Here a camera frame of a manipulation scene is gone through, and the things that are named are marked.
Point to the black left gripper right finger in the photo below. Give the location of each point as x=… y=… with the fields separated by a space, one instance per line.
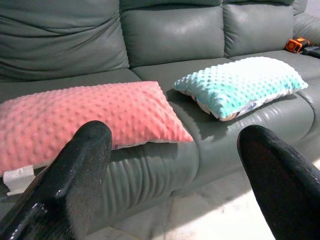
x=282 y=187

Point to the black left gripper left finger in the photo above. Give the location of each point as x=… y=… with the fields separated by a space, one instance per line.
x=70 y=187

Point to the pink dotted plush pillow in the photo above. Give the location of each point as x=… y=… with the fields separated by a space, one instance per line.
x=100 y=112

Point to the teal dotted plush pillow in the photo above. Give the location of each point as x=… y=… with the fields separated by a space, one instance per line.
x=240 y=82

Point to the orange and black device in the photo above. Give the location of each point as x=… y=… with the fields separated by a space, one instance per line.
x=296 y=45

